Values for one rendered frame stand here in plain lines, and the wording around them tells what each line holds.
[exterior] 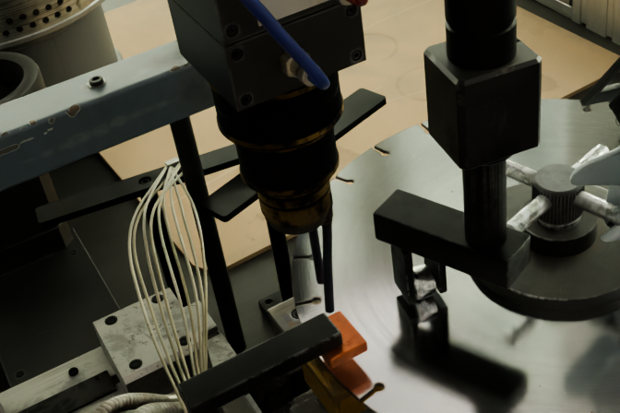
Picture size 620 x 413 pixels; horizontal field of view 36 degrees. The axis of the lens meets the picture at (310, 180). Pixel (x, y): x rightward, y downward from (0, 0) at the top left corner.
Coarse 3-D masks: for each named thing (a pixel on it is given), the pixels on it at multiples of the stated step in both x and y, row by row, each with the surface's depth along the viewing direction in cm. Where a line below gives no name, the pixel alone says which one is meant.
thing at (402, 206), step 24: (480, 168) 47; (504, 168) 47; (480, 192) 48; (504, 192) 48; (384, 216) 53; (408, 216) 53; (432, 216) 53; (456, 216) 53; (480, 216) 49; (504, 216) 49; (384, 240) 54; (408, 240) 53; (432, 240) 52; (456, 240) 51; (480, 240) 50; (504, 240) 50; (528, 240) 50; (408, 264) 54; (432, 264) 56; (456, 264) 52; (480, 264) 50; (504, 264) 49; (408, 288) 55; (504, 288) 50
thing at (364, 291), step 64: (576, 128) 68; (384, 192) 65; (448, 192) 65; (384, 256) 60; (384, 320) 56; (448, 320) 55; (512, 320) 55; (576, 320) 54; (384, 384) 52; (448, 384) 52; (512, 384) 51; (576, 384) 51
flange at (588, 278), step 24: (528, 192) 62; (600, 192) 61; (552, 240) 56; (576, 240) 56; (600, 240) 57; (528, 264) 57; (552, 264) 56; (576, 264) 56; (600, 264) 56; (528, 288) 55; (552, 288) 55; (576, 288) 55; (600, 288) 55
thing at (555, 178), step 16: (512, 176) 58; (528, 176) 57; (544, 176) 56; (560, 176) 56; (544, 192) 55; (560, 192) 55; (576, 192) 55; (528, 208) 55; (544, 208) 55; (560, 208) 55; (576, 208) 56; (592, 208) 54; (608, 208) 54; (512, 224) 54; (528, 224) 54; (544, 224) 57; (560, 224) 56; (576, 224) 57
